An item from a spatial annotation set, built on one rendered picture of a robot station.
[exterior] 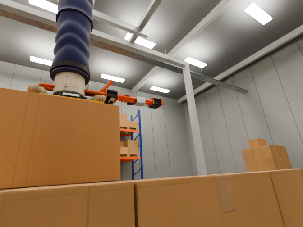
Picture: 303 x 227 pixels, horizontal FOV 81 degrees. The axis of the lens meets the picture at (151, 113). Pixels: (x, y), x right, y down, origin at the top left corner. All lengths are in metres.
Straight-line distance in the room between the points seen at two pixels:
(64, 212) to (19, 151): 0.63
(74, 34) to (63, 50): 0.15
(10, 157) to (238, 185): 0.79
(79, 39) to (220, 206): 1.15
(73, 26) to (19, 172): 0.88
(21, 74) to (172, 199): 10.63
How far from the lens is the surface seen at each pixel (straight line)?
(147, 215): 0.31
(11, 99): 0.95
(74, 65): 1.14
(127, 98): 1.23
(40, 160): 0.88
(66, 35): 1.27
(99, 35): 3.74
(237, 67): 11.17
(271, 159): 7.28
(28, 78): 10.74
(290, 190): 0.67
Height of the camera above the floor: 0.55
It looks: 20 degrees up
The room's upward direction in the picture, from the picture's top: 4 degrees counter-clockwise
